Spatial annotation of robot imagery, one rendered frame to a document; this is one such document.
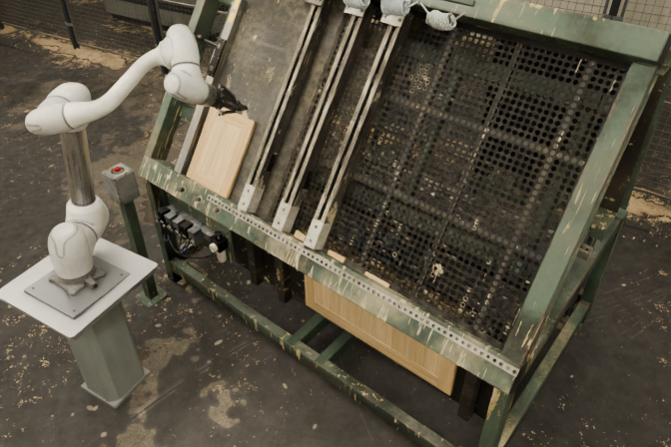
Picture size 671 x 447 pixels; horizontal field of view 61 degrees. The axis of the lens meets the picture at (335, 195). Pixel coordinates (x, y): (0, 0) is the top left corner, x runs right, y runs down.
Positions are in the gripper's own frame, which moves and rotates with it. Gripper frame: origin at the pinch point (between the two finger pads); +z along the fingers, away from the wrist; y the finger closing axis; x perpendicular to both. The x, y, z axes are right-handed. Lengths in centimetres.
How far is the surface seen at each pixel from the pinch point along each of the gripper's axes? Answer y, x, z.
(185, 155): -7, 62, 39
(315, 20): 42, -23, 29
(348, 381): -126, -10, 68
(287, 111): 4.1, -4.0, 32.2
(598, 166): -40, -131, 18
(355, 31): 31, -43, 27
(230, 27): 54, 29, 38
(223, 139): -2, 38, 39
